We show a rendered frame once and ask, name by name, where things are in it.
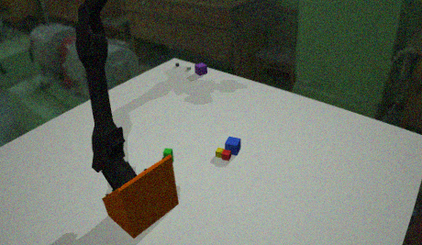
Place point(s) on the blue block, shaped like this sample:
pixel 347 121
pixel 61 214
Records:
pixel 233 144

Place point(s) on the small purple block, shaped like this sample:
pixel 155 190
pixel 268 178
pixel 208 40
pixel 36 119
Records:
pixel 200 68

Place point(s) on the yellow block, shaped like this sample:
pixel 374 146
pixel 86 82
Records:
pixel 219 152

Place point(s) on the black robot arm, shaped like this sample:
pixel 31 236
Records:
pixel 107 139

